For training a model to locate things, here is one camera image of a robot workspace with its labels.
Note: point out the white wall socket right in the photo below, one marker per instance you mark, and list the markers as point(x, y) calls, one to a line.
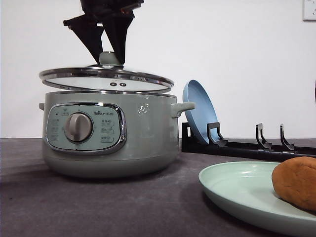
point(308, 11)

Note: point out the brown potato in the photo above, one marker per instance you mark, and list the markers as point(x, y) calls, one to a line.
point(294, 182)

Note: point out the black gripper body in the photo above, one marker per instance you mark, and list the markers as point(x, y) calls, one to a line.
point(110, 9)

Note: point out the green plate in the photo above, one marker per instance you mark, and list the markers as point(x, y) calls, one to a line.
point(246, 190)

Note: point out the glass pot lid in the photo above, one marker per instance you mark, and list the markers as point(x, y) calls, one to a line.
point(110, 75)

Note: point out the blue plate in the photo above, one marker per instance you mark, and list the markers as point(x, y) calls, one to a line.
point(202, 113)

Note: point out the grey table mat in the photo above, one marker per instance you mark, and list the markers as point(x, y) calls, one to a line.
point(34, 202)

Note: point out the black plate rack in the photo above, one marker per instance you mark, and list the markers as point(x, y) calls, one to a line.
point(216, 144)

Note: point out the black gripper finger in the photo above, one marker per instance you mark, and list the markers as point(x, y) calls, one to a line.
point(90, 31)
point(116, 30)

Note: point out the green electric steamer pot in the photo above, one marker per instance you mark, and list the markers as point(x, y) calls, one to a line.
point(111, 134)

